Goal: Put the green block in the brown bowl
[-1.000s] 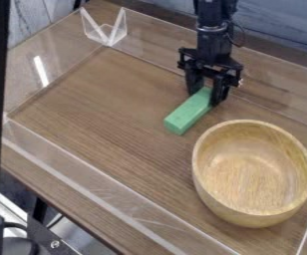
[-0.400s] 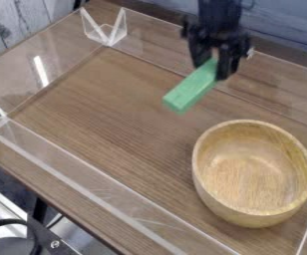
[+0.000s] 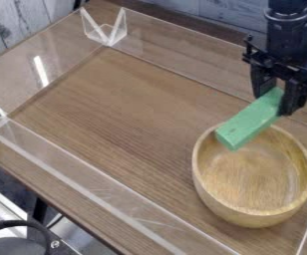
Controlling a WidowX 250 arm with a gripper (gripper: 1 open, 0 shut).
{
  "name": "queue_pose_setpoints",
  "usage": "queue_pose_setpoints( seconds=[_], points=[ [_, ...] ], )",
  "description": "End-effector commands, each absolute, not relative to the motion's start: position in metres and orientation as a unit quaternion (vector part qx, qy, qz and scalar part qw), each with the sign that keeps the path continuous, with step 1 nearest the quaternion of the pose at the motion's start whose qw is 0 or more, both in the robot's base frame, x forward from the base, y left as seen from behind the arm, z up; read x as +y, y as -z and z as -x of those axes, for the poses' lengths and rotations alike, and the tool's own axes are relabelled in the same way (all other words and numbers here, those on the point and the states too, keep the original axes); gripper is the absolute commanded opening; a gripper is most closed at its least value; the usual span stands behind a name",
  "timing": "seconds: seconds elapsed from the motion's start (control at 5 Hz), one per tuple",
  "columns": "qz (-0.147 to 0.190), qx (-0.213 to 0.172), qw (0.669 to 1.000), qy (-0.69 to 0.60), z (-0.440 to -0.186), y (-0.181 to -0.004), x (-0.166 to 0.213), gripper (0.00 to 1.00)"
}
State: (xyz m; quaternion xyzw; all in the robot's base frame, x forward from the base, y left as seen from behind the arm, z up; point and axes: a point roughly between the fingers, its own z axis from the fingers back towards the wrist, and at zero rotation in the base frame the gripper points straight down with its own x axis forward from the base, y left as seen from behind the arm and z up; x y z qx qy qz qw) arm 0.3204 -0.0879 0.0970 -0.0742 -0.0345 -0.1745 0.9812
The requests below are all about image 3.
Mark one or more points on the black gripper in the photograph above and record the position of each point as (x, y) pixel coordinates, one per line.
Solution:
(277, 57)

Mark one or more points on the green rectangular block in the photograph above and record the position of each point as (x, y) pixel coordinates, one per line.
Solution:
(250, 121)

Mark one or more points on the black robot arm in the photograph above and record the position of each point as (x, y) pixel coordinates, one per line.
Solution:
(284, 8)

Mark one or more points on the brown wooden bowl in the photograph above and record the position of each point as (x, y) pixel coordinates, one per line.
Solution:
(254, 186)

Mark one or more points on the black table leg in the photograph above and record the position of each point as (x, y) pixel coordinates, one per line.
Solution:
(39, 210)

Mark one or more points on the clear acrylic tray enclosure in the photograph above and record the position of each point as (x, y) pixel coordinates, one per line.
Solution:
(106, 96)

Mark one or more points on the black metal bracket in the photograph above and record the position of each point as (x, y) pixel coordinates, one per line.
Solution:
(59, 245)

